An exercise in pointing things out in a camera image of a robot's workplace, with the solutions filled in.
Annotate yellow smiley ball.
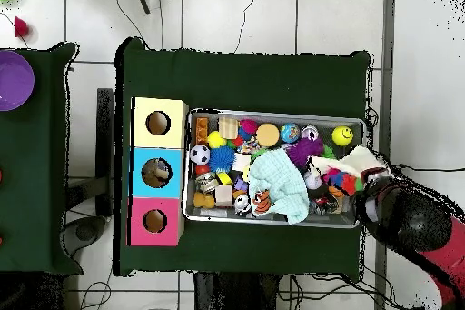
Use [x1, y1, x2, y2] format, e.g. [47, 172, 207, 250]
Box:
[331, 125, 354, 146]

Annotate large blue spiky ball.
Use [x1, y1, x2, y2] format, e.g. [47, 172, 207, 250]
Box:
[208, 145, 236, 174]

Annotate dark green table cloth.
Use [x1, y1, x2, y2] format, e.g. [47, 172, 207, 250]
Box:
[112, 36, 371, 277]
[0, 41, 84, 275]

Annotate cream waffle cloth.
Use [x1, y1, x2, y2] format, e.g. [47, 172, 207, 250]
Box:
[310, 145, 388, 180]

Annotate purple bowl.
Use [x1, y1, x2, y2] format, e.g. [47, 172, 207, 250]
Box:
[0, 49, 36, 113]

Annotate yellow tennis ball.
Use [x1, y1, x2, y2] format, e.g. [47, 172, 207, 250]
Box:
[206, 130, 228, 150]

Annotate shallow clear mesh bin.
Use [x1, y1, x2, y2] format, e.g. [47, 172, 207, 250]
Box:
[183, 107, 366, 230]

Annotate mint green waffle cloth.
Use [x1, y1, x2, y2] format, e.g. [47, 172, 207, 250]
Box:
[247, 147, 311, 225]

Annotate blue globe ball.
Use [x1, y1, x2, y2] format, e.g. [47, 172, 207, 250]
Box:
[279, 122, 302, 144]

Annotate plain wooden cube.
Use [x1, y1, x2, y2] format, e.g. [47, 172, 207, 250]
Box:
[232, 152, 252, 172]

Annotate black power cable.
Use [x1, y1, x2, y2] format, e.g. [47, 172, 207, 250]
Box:
[395, 164, 465, 175]

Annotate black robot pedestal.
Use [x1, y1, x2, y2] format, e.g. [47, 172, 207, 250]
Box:
[193, 271, 281, 310]

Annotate purple spiky toy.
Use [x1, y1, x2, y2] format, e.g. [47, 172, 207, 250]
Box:
[286, 137, 325, 170]

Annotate small red floor toy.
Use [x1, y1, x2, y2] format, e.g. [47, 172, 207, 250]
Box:
[13, 15, 30, 39]

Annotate small soccer ball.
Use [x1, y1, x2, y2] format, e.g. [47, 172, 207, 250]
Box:
[189, 144, 212, 165]

